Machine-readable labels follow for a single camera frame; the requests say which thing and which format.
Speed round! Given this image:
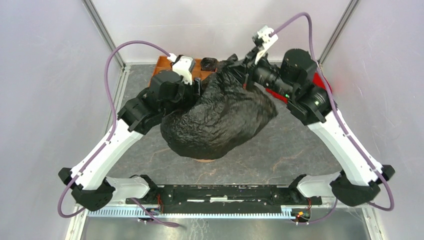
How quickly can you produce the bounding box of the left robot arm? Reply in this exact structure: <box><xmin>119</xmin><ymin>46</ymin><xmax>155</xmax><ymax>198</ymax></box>
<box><xmin>58</xmin><ymin>70</ymin><xmax>202</xmax><ymax>211</ymax></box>

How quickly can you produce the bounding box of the black plastic trash bag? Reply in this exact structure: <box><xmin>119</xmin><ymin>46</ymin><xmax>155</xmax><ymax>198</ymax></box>
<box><xmin>160</xmin><ymin>54</ymin><xmax>278</xmax><ymax>160</ymax></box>

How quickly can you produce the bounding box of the right aluminium frame post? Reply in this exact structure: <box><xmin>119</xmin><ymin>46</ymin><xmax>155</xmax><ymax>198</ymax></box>
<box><xmin>318</xmin><ymin>0</ymin><xmax>361</xmax><ymax>66</ymax></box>

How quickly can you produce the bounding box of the orange compartment tray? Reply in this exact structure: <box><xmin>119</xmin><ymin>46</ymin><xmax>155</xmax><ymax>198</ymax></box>
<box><xmin>153</xmin><ymin>56</ymin><xmax>218</xmax><ymax>81</ymax></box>

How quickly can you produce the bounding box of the purple cable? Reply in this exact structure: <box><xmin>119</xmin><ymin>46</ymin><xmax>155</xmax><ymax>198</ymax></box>
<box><xmin>57</xmin><ymin>40</ymin><xmax>173</xmax><ymax>219</ymax></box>
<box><xmin>269</xmin><ymin>11</ymin><xmax>396</xmax><ymax>212</ymax></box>

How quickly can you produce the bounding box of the orange plastic trash bin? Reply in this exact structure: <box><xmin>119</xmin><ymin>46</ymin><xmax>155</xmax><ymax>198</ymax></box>
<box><xmin>193</xmin><ymin>159</ymin><xmax>215</xmax><ymax>163</ymax></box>

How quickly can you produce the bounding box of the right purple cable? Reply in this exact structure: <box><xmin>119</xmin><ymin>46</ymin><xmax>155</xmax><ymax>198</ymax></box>
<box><xmin>269</xmin><ymin>11</ymin><xmax>396</xmax><ymax>212</ymax></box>

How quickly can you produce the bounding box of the aluminium frame post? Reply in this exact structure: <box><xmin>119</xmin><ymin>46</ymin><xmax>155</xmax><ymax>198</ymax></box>
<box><xmin>81</xmin><ymin>0</ymin><xmax>117</xmax><ymax>52</ymax></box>
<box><xmin>318</xmin><ymin>0</ymin><xmax>361</xmax><ymax>66</ymax></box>

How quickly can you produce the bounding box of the left aluminium frame post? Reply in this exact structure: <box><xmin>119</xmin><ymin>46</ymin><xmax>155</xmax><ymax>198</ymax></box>
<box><xmin>81</xmin><ymin>0</ymin><xmax>117</xmax><ymax>52</ymax></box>

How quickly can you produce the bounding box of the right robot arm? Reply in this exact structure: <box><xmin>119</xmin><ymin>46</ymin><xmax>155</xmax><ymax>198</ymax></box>
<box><xmin>228</xmin><ymin>48</ymin><xmax>395</xmax><ymax>207</ymax></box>

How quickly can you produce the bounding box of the red cloth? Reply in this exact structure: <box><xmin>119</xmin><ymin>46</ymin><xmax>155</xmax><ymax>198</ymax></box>
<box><xmin>265</xmin><ymin>72</ymin><xmax>325</xmax><ymax>103</ymax></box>

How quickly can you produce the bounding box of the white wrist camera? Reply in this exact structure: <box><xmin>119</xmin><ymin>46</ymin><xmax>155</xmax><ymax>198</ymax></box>
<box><xmin>252</xmin><ymin>25</ymin><xmax>279</xmax><ymax>65</ymax></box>
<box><xmin>166</xmin><ymin>53</ymin><xmax>196</xmax><ymax>85</ymax></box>

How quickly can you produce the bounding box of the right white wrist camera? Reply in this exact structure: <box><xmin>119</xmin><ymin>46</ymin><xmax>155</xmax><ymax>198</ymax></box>
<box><xmin>252</xmin><ymin>25</ymin><xmax>279</xmax><ymax>65</ymax></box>

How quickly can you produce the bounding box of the rolled black bag top-right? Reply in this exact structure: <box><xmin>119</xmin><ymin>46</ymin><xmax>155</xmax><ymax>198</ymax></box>
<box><xmin>200</xmin><ymin>57</ymin><xmax>219</xmax><ymax>72</ymax></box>

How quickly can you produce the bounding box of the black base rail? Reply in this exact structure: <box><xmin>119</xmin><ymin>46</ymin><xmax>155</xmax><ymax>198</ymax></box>
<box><xmin>125</xmin><ymin>184</ymin><xmax>323</xmax><ymax>214</ymax></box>

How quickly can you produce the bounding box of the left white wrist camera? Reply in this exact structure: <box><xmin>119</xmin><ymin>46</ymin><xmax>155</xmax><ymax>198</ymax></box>
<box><xmin>166</xmin><ymin>53</ymin><xmax>196</xmax><ymax>85</ymax></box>

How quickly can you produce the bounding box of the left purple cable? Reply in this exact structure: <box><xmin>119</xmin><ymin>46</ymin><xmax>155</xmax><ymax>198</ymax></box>
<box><xmin>57</xmin><ymin>40</ymin><xmax>173</xmax><ymax>219</ymax></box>

